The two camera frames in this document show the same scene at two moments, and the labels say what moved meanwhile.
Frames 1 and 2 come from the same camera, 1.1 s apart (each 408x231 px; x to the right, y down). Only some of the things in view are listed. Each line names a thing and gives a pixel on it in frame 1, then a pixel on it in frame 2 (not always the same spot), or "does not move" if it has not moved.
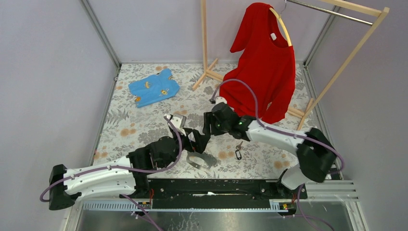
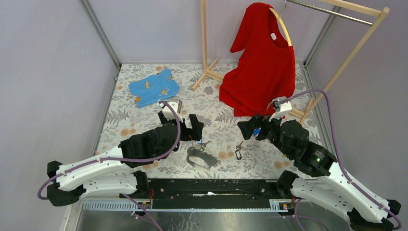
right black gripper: [209, 118] to [261, 121]
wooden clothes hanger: [279, 16] does not move
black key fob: [238, 154] does not move
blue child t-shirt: [153, 88] does not move
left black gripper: [200, 140] to [194, 133]
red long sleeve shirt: [267, 61] does not move
